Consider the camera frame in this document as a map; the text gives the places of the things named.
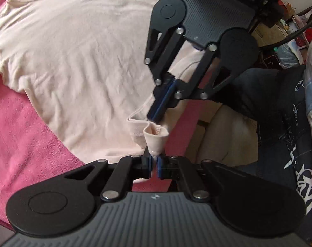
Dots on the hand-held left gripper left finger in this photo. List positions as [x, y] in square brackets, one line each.
[146, 169]

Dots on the pink blanket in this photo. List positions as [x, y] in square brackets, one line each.
[22, 146]

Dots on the person's dark printed clothing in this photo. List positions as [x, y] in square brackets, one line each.
[274, 108]

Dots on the cream cushion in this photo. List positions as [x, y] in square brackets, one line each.
[228, 139]

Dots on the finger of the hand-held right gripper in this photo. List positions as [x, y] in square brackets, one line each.
[156, 103]
[169, 100]

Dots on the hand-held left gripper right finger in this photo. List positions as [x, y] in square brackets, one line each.
[159, 168]

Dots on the beige t-shirt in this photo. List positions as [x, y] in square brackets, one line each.
[81, 56]

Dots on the white plastic bag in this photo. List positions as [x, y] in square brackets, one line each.
[289, 56]

